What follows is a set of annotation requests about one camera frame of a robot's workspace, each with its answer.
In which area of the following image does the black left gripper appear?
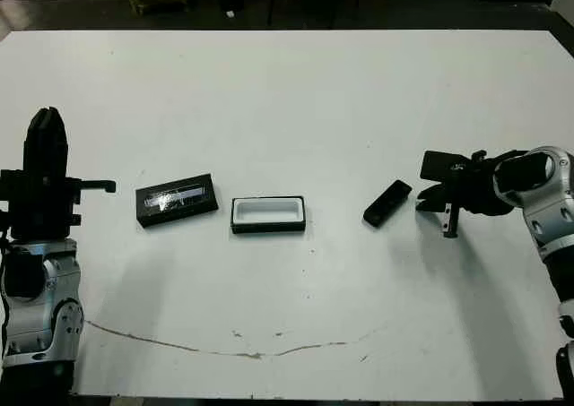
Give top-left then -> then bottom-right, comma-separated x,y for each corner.
0,107 -> 117,241

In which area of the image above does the black box base white insert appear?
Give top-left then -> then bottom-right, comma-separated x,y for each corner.
230,194 -> 308,236

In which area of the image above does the black box lid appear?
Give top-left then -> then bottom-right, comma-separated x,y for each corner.
135,171 -> 220,230

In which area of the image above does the slim black camera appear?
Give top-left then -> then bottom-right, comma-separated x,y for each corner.
362,179 -> 413,229

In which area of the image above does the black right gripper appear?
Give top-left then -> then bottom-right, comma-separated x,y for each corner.
415,150 -> 517,239

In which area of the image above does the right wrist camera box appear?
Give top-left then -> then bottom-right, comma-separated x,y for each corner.
419,150 -> 473,181

